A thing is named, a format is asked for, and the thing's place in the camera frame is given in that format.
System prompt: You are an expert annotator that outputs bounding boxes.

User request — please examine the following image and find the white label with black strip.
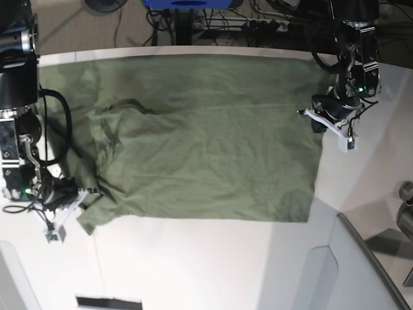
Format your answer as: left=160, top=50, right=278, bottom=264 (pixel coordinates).
left=76, top=294, right=143, bottom=310

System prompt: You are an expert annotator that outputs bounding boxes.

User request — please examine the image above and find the olive green t-shirt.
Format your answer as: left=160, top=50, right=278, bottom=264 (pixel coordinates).
left=40, top=55, right=328, bottom=233

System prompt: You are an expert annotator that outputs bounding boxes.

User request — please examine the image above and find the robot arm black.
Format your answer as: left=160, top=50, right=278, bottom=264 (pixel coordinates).
left=1, top=1, right=79, bottom=211
left=305, top=1, right=379, bottom=128

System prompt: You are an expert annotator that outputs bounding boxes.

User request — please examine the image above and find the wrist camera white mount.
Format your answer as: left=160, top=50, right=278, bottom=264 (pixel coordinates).
left=297, top=108, right=359, bottom=152
left=28, top=187, right=99, bottom=243

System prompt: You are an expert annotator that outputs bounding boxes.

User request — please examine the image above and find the blue box with oval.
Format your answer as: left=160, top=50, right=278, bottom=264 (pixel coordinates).
left=143, top=0, right=232, bottom=10

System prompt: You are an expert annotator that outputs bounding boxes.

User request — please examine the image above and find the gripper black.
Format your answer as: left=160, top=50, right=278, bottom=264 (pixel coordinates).
left=41, top=176, right=79, bottom=212
left=311, top=95, right=360, bottom=134

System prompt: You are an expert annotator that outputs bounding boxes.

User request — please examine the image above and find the grey metal stand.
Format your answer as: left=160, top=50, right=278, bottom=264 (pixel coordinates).
left=337, top=180, right=413, bottom=310

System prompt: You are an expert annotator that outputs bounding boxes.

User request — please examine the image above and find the black power strip red light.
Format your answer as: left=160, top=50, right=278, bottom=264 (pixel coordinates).
left=248, top=19, right=305, bottom=34

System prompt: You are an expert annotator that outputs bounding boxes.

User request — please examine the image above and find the black fan base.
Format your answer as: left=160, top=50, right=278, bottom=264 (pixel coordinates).
left=84, top=0, right=127, bottom=13

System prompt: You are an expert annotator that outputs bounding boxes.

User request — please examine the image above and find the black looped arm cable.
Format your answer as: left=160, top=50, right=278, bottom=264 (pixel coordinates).
left=37, top=89, right=72, bottom=164

